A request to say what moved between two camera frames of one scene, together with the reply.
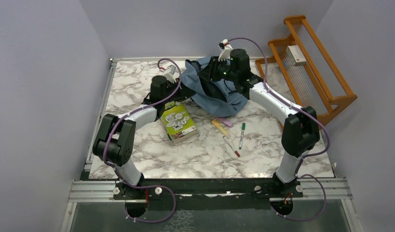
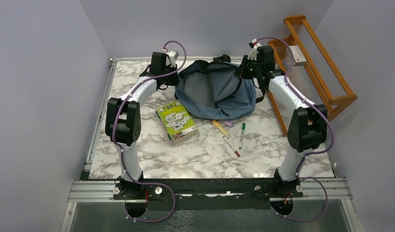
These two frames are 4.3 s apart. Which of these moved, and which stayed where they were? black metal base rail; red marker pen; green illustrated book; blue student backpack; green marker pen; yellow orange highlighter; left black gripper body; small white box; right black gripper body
Moved: left black gripper body; right black gripper body; blue student backpack
Stayed: green illustrated book; yellow orange highlighter; green marker pen; small white box; black metal base rail; red marker pen
